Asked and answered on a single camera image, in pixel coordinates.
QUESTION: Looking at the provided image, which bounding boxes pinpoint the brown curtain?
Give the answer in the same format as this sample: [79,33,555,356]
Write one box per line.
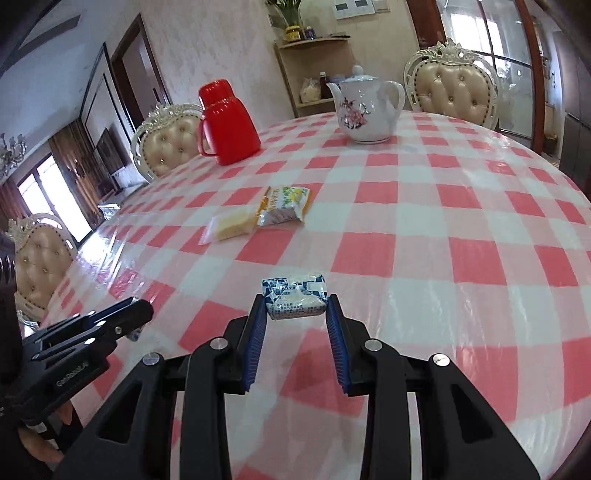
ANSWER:
[47,119,105,228]

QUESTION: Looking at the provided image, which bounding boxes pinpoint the wooden corner shelf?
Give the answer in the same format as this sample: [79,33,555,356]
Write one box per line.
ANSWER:
[274,36,352,117]

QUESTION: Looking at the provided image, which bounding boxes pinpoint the dark blue white patterned packet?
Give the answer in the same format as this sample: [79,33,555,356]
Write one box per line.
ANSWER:
[262,272,330,322]

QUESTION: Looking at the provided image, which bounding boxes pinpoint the yellow orange snack packet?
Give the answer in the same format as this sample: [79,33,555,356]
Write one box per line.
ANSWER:
[257,185,313,227]

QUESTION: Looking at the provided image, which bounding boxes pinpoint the white floral teapot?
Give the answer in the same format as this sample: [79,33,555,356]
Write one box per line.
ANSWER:
[326,65,406,145]

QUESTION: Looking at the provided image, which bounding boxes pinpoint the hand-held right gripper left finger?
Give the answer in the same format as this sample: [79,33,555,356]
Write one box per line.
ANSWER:
[53,295,269,480]

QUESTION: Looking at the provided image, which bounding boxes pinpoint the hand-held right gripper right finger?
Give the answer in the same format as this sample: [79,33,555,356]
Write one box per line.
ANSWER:
[325,295,541,480]

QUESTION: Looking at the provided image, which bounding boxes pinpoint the person's left hand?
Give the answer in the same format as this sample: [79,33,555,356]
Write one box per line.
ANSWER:
[18,401,75,466]

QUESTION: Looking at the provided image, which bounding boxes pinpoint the white television cabinet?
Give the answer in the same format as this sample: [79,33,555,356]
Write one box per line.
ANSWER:
[98,181,140,219]

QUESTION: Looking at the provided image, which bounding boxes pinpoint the vase with green plant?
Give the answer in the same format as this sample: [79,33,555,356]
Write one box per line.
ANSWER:
[267,0,302,28]

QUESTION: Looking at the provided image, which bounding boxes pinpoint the clear pale yellow cake packet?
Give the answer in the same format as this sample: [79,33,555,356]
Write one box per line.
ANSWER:
[202,207,260,246]

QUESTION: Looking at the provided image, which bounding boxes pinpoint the glass partition door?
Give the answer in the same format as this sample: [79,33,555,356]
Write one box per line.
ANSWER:
[438,0,546,140]

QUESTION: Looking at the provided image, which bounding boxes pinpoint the white wall switch panel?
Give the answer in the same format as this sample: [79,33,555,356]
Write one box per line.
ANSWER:
[333,0,389,20]

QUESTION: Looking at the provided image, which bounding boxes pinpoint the red thermos jug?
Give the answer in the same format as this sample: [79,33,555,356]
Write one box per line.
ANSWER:
[198,79,262,166]

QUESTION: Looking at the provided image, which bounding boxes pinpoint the ceiling chandelier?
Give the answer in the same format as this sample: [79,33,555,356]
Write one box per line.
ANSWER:
[0,133,27,179]

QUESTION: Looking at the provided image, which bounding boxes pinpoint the cream tufted dining chair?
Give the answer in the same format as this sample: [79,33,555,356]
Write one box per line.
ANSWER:
[131,103,206,184]
[403,40,502,131]
[4,212,78,325]

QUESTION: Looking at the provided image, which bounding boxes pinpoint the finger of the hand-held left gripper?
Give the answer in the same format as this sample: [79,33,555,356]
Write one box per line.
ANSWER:
[20,298,138,352]
[29,301,154,371]

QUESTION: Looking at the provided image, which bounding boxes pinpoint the flat screen television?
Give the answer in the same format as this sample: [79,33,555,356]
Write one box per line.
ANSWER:
[95,128,126,172]

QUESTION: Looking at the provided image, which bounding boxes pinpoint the red white checked tablecloth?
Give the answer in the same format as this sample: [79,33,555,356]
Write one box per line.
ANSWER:
[41,111,591,480]

